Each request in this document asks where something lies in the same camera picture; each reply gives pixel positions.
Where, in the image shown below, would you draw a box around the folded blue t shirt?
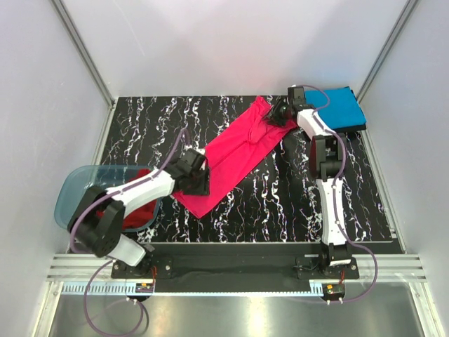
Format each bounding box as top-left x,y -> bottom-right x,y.
319,86 -> 351,133

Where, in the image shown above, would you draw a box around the aluminium frame post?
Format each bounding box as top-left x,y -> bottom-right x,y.
356,0 -> 420,103
49,0 -> 115,108

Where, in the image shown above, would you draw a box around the black marbled table mat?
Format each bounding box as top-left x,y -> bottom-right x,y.
100,95 -> 402,254

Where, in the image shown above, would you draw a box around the blue translucent plastic bin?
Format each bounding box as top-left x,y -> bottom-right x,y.
53,164 -> 163,234

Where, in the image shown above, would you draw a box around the purple cable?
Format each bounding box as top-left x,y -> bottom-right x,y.
297,84 -> 380,303
69,128 -> 194,334

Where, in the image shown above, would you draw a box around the right aluminium frame post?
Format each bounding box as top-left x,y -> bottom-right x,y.
356,0 -> 420,103

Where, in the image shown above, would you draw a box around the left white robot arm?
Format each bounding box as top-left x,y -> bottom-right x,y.
67,148 -> 210,278

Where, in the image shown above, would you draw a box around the left aluminium frame post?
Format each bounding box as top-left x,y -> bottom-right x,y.
49,0 -> 115,108

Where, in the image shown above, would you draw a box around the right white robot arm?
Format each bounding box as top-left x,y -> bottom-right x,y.
265,86 -> 351,279

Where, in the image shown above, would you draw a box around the pink t shirt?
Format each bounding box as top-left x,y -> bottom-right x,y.
174,96 -> 297,218

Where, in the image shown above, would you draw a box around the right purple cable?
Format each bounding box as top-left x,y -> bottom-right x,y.
297,84 -> 380,303

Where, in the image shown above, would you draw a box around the dark red t shirt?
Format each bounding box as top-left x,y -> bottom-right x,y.
94,165 -> 161,233

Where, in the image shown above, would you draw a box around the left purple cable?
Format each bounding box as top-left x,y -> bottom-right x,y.
69,128 -> 194,334

